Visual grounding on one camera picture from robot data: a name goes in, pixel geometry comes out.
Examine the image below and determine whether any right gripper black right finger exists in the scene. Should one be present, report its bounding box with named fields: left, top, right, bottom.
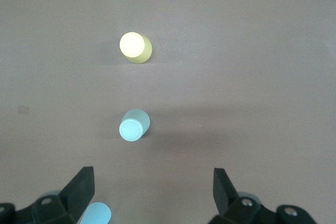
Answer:
left=207, top=167, right=318, bottom=224

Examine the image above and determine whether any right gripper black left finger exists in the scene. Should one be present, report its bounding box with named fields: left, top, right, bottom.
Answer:
left=0, top=166, right=96, bottom=224

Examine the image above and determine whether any light blue plastic cup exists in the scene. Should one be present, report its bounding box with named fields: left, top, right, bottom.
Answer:
left=80, top=201, right=112, bottom=224

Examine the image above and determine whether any mint green plastic cup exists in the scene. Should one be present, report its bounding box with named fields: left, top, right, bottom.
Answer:
left=118, top=108, right=152, bottom=143

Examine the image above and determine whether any yellow plastic cup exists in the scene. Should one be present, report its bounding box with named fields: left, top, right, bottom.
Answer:
left=119, top=31, right=153, bottom=65

